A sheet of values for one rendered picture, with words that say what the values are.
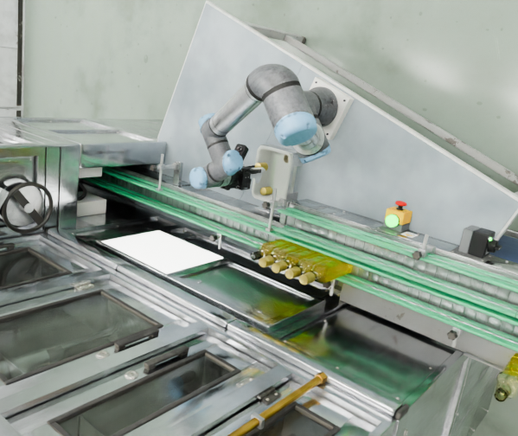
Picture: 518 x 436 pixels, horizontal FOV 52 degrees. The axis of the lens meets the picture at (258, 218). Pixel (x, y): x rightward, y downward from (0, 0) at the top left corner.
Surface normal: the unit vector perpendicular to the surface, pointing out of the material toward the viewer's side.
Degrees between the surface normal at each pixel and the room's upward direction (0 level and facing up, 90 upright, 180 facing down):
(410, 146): 0
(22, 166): 90
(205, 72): 0
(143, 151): 90
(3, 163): 90
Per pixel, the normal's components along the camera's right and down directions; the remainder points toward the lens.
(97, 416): 0.14, -0.95
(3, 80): 0.77, 0.28
